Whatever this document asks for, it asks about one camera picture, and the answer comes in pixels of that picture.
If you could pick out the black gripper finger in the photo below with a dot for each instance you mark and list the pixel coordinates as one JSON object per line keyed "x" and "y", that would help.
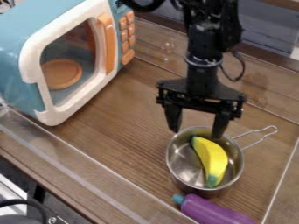
{"x": 174, "y": 117}
{"x": 220, "y": 124}

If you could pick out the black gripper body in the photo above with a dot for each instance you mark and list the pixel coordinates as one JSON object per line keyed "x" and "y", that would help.
{"x": 200, "y": 92}

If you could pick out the yellow toy banana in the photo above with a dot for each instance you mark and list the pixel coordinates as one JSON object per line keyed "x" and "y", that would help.
{"x": 214, "y": 159}

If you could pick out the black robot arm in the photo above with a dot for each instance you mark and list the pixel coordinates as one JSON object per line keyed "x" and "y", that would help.
{"x": 214, "y": 32}

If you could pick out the blue grey sofa background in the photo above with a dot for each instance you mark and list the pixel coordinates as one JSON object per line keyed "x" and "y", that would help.
{"x": 270, "y": 26}

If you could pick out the orange microwave turntable plate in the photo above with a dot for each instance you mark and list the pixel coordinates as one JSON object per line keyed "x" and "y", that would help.
{"x": 61, "y": 73}

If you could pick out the purple toy eggplant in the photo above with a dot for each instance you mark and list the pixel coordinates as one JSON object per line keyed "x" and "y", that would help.
{"x": 208, "y": 213}

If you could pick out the blue toy microwave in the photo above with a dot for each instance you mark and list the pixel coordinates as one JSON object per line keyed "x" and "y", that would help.
{"x": 91, "y": 31}

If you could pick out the silver pot with wire handle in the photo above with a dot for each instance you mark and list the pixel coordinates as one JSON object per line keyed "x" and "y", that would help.
{"x": 184, "y": 165}

